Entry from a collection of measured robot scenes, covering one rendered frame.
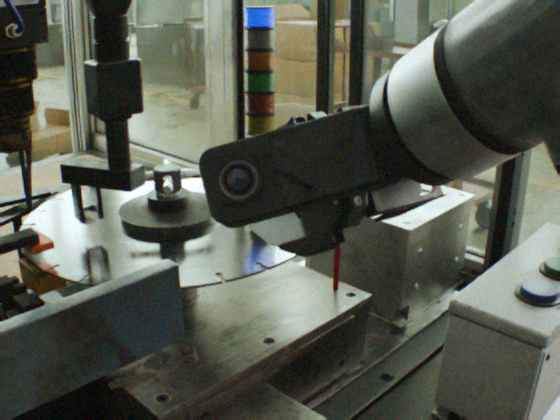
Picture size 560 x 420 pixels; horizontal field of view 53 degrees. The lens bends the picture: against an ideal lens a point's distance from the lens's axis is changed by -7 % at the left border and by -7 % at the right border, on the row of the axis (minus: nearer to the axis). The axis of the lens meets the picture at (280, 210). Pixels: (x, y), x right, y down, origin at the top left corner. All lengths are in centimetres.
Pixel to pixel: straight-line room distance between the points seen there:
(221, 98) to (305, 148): 91
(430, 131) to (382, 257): 51
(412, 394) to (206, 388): 27
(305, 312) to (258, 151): 35
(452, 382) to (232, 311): 25
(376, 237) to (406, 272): 6
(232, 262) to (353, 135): 24
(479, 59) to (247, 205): 15
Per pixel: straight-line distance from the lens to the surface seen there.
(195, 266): 53
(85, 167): 58
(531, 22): 25
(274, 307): 66
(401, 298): 79
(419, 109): 29
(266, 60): 87
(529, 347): 59
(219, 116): 125
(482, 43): 26
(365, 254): 80
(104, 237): 61
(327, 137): 33
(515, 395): 62
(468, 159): 30
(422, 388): 73
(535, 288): 63
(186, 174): 63
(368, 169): 33
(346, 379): 71
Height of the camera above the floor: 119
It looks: 21 degrees down
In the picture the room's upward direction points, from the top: straight up
